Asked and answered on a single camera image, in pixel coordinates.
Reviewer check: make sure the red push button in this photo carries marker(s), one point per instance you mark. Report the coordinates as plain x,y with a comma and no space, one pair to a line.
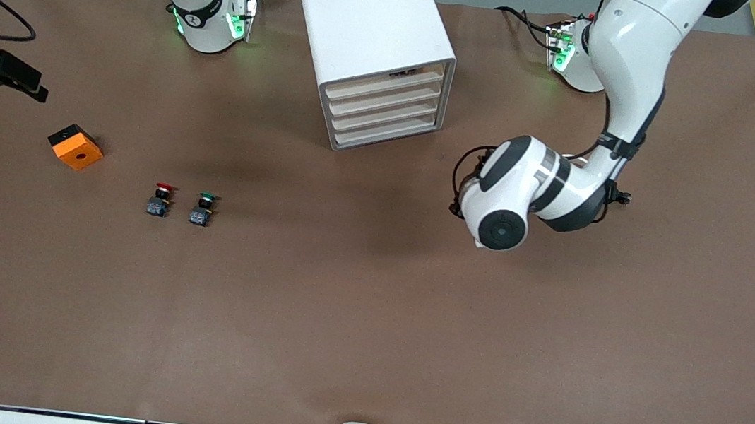
160,201

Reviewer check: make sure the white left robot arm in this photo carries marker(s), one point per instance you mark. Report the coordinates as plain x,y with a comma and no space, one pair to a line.
623,55

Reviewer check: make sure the green push button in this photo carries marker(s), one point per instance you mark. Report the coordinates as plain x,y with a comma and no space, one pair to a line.
203,210

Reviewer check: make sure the white drawer cabinet shell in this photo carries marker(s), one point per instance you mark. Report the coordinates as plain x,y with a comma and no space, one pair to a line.
364,18

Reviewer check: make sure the orange box with hole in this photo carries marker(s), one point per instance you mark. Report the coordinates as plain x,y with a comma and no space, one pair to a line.
77,149

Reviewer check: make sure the brown paper table cover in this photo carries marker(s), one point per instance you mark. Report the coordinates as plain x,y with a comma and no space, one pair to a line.
366,310

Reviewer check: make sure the small black clip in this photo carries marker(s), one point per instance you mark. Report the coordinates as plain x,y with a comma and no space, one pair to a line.
622,196

